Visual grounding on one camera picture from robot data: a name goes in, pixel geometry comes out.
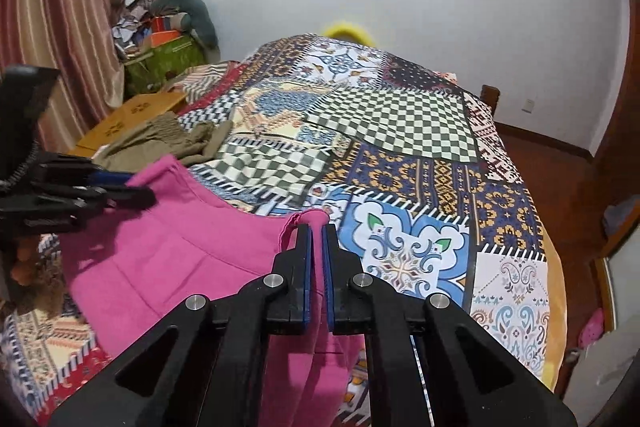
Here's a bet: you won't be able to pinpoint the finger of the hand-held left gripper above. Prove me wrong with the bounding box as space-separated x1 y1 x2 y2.
44 152 136 188
30 185 157 222

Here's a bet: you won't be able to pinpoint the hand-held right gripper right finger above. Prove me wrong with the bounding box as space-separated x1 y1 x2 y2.
321 223 576 427

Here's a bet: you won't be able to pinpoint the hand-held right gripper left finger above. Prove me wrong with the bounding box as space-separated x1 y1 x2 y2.
47 223 315 427

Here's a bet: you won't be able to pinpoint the pink pants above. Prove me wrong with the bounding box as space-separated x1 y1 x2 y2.
59 154 363 427

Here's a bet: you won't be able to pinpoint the olive green pants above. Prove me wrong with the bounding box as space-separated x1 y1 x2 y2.
92 113 235 172

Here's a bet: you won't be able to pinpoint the striped curtain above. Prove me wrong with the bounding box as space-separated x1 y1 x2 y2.
0 0 139 158

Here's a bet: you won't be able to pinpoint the patterned cloth pile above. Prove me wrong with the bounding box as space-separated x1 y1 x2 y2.
112 0 166 54

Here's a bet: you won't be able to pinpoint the green box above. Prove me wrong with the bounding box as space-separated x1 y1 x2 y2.
124 34 207 98

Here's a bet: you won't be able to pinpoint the orange box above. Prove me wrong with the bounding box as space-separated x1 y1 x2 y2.
150 17 189 46

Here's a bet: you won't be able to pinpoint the patterned patchwork bedspread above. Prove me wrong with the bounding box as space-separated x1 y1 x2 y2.
0 34 568 427

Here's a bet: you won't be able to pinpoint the pile of clothes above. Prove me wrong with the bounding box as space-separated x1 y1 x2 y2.
150 0 221 50

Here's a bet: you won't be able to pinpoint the yellow round object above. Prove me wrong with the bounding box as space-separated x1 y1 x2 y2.
322 21 374 44

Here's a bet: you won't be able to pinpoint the pink slipper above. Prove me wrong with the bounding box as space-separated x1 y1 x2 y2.
577 307 606 346

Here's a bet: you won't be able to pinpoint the wooden door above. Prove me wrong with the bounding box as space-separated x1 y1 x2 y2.
590 0 640 338

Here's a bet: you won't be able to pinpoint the grey cloth bundle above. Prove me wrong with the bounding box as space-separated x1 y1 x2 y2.
602 194 640 239

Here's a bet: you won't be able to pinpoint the black coiled cable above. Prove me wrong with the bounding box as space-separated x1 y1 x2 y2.
0 151 37 194

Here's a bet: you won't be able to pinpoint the wooden bed post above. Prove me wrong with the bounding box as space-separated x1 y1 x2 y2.
479 84 501 122

